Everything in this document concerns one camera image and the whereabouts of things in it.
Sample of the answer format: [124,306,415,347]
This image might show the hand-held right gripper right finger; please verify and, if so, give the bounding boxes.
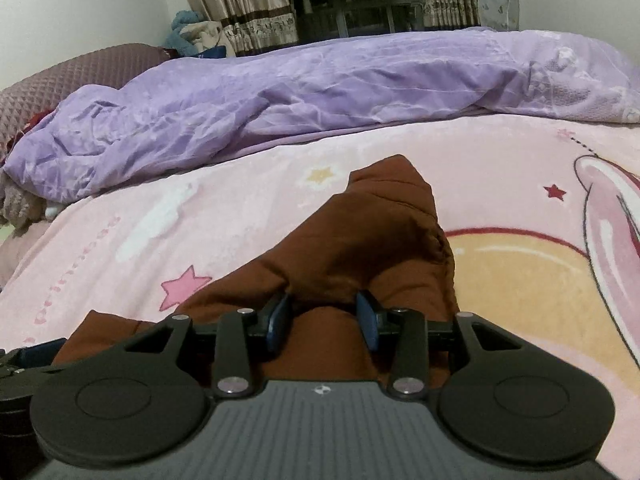
[354,290,527,397]

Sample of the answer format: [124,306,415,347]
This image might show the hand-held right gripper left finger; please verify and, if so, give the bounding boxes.
[122,292,296,399]

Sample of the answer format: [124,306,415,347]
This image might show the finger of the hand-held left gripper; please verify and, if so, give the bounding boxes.
[0,338,68,377]

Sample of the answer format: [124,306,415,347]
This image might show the brown garment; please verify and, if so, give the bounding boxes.
[52,154,461,397]

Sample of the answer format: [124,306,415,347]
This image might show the pink printed blanket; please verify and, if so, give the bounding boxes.
[0,112,640,411]

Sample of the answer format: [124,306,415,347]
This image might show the red cloth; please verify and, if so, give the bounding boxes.
[25,110,56,131]

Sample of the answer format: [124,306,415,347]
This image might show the purple quilt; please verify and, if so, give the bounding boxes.
[2,26,640,206]

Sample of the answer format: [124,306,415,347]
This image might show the mauve quilted pillow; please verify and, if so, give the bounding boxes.
[0,42,173,161]

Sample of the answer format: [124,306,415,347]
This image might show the beige cloth bundle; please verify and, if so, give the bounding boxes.
[187,20,238,58]

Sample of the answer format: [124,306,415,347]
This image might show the dark glass window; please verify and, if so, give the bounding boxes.
[287,0,426,41]

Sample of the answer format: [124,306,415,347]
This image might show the blue plush toy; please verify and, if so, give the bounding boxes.
[165,10,206,58]

